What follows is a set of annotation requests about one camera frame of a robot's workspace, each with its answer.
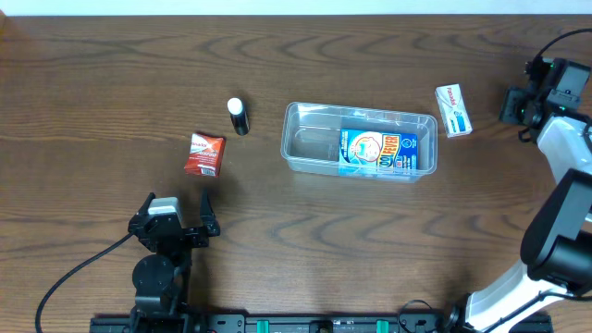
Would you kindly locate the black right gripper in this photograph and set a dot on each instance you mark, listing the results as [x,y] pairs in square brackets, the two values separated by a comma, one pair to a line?
[511,105]

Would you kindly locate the red Panadol box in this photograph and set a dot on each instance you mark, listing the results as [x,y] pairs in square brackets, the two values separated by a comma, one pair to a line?
[205,156]

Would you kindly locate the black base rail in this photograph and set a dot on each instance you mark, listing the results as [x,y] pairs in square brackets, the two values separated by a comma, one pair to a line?
[239,323]

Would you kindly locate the white Panadol box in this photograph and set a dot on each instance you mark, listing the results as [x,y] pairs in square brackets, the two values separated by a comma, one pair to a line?
[453,111]

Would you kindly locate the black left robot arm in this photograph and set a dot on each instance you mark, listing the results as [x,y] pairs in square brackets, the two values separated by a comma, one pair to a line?
[162,278]

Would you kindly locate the black bottle white cap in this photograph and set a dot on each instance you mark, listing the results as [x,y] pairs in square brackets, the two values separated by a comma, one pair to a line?
[238,116]

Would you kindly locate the blue Cool Fever box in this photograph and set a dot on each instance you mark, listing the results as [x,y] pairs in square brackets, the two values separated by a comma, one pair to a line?
[376,153]

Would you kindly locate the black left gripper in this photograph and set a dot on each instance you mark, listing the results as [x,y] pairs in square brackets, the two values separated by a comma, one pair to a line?
[198,239]

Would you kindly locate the clear plastic container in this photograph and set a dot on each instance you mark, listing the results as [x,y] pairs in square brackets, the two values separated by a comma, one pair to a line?
[311,133]

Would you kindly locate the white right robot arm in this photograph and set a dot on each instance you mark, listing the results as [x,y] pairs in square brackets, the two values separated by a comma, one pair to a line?
[555,254]

